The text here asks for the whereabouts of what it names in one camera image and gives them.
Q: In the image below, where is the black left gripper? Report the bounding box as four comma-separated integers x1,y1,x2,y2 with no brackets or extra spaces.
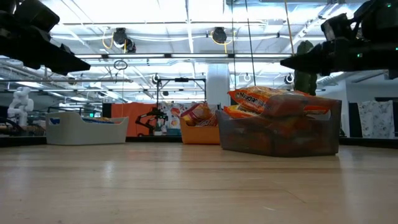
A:
0,11,91,75

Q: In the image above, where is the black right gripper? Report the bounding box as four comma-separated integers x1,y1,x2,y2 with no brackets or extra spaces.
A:
279,39,398,77

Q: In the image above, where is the orange ramen noodle pack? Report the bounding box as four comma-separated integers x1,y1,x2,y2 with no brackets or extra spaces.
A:
223,104,261,119
228,86,331,115

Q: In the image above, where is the green cactus plant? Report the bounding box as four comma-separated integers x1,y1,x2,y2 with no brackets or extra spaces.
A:
294,39,318,96

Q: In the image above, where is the white humanoid figure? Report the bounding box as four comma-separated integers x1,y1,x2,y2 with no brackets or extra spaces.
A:
6,86,35,127

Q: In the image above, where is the dark translucent plastic bin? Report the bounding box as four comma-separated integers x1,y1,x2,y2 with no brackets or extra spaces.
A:
216,94,342,158

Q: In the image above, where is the light grey plastic bin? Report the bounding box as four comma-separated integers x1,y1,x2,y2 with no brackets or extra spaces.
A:
45,111,129,146

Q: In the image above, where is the patterned white cloth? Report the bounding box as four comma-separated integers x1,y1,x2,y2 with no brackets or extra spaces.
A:
158,101,187,129
357,100,396,138

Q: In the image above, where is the orange partition panel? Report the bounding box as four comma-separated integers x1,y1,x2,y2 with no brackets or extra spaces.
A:
111,101,159,137

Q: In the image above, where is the white column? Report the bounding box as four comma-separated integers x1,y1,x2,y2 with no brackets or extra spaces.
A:
206,63,231,108

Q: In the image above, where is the orange plastic bin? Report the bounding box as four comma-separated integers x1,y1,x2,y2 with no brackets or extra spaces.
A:
179,116,221,146

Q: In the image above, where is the yellow hanging cable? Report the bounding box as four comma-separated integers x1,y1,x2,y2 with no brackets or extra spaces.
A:
284,0,294,56

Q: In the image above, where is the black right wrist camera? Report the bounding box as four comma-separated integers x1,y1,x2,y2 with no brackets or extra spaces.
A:
322,14,355,41

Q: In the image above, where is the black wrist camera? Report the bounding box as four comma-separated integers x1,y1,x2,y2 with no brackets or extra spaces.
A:
14,0,60,32
322,14,355,41

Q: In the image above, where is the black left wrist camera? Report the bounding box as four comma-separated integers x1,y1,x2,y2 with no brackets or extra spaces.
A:
14,0,60,32

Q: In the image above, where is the black hanging cable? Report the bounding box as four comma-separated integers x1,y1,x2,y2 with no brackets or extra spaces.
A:
244,0,257,87

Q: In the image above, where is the black metal stand frame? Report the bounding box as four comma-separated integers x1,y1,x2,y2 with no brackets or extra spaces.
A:
156,77,206,103

